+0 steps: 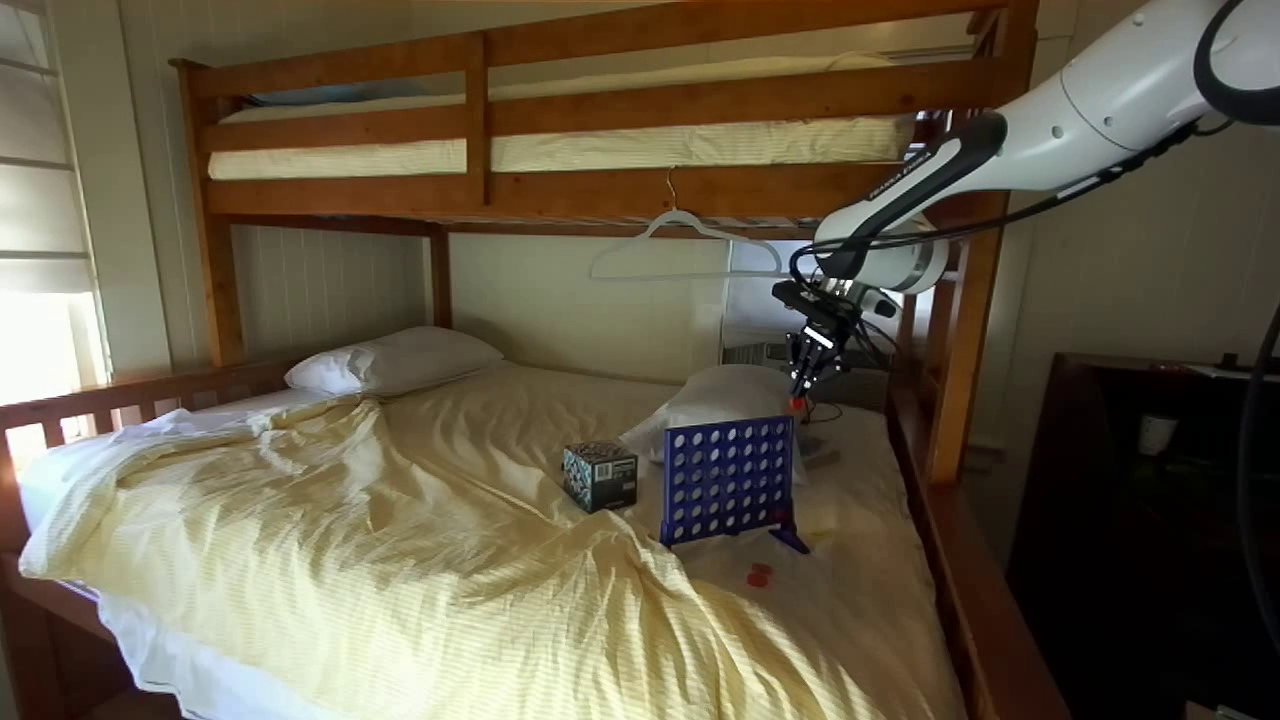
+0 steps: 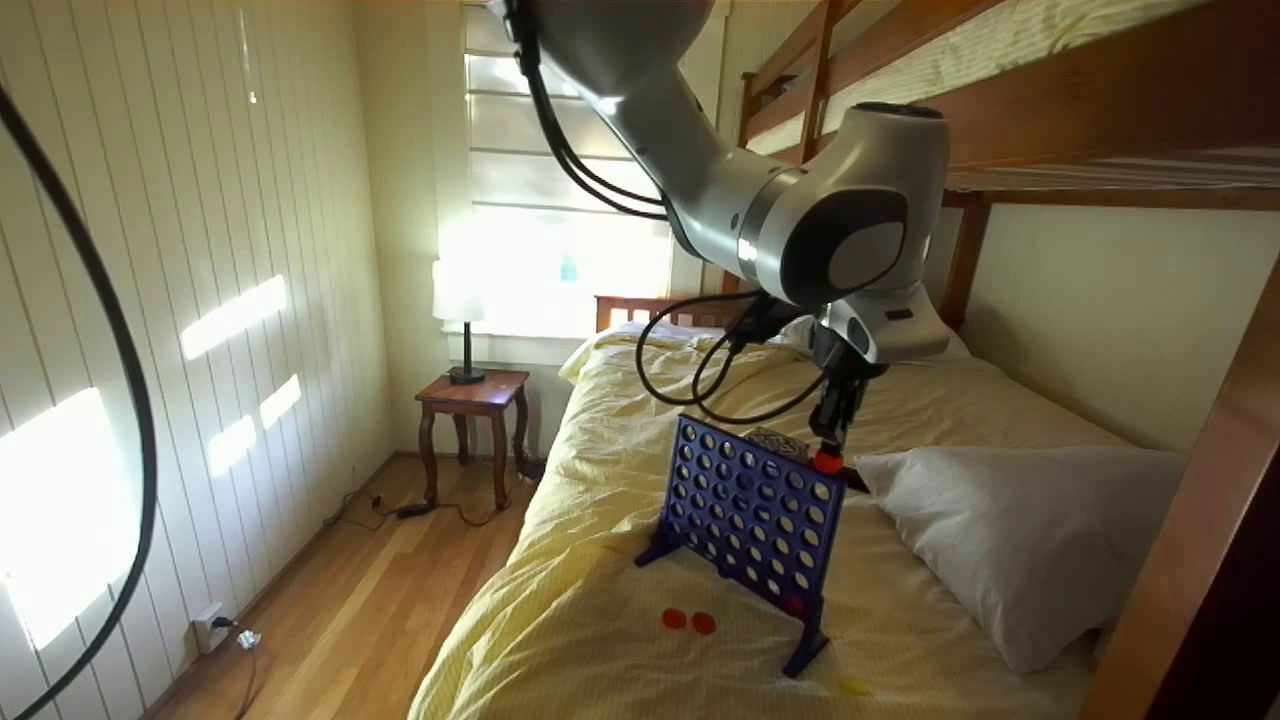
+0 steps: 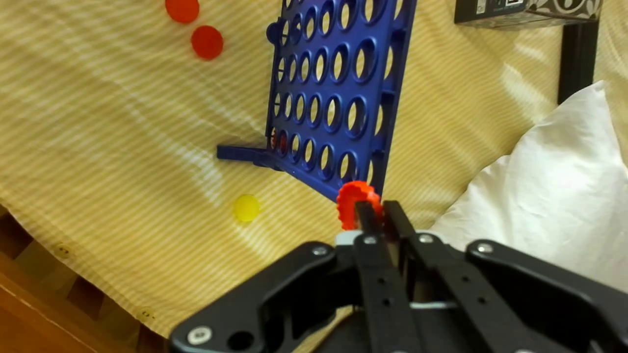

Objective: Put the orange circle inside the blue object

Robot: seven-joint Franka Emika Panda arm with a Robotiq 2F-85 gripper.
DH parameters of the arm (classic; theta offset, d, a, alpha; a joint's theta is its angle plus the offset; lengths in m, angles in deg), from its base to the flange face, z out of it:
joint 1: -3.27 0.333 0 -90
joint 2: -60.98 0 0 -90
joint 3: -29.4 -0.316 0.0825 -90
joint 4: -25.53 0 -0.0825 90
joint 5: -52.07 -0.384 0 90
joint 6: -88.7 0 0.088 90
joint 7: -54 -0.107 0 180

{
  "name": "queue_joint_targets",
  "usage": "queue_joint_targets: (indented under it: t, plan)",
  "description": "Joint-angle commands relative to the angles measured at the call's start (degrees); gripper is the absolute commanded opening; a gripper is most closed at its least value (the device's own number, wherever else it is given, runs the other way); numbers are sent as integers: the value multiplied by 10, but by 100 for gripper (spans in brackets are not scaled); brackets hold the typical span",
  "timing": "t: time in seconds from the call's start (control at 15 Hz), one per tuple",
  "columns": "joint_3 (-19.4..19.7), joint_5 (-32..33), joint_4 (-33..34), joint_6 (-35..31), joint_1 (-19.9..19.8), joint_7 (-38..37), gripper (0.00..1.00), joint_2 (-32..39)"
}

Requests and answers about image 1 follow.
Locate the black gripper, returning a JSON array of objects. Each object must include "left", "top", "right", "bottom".
[{"left": 785, "top": 272, "right": 873, "bottom": 405}]

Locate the blue connect four grid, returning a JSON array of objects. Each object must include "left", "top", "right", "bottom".
[{"left": 657, "top": 411, "right": 813, "bottom": 557}]

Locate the white clothes hanger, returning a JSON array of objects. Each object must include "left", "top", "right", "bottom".
[{"left": 584, "top": 204, "right": 805, "bottom": 287}]

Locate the upper bunk mattress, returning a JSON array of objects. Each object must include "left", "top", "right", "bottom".
[{"left": 203, "top": 113, "right": 923, "bottom": 184}]

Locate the white cup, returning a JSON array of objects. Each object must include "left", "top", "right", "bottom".
[{"left": 1135, "top": 411, "right": 1186, "bottom": 459}]

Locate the dark wooden dresser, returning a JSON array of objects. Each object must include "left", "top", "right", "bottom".
[{"left": 1005, "top": 348, "right": 1280, "bottom": 720}]

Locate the flat white pillow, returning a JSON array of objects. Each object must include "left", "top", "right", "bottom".
[{"left": 279, "top": 324, "right": 510, "bottom": 399}]

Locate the yellow bed blanket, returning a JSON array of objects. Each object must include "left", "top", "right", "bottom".
[{"left": 18, "top": 362, "right": 970, "bottom": 720}]

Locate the white bed sheet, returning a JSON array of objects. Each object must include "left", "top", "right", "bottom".
[{"left": 11, "top": 389, "right": 352, "bottom": 720}]

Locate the white window blind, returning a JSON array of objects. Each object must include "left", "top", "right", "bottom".
[{"left": 0, "top": 0, "right": 114, "bottom": 405}]

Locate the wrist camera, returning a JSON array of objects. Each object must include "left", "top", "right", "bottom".
[{"left": 854, "top": 285, "right": 906, "bottom": 328}]

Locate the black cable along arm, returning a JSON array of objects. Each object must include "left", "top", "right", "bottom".
[{"left": 794, "top": 117, "right": 1238, "bottom": 293}]

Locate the wooden bunk bed frame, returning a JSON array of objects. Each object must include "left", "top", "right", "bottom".
[{"left": 0, "top": 0, "right": 1071, "bottom": 720}]

